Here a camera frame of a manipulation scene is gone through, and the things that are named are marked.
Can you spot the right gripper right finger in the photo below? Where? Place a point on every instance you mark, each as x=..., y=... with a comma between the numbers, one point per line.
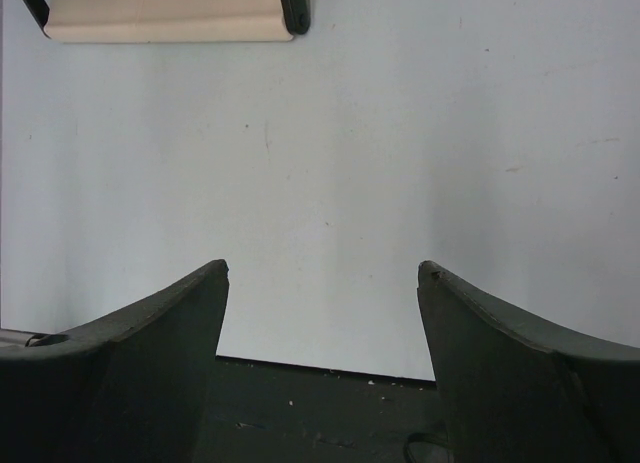
x=518, y=388

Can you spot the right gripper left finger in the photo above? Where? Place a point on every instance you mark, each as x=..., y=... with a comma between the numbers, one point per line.
x=130, y=386

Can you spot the beige three-tier shelf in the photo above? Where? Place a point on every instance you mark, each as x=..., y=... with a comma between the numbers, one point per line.
x=170, y=21

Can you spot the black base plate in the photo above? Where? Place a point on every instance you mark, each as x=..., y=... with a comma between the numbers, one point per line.
x=268, y=412

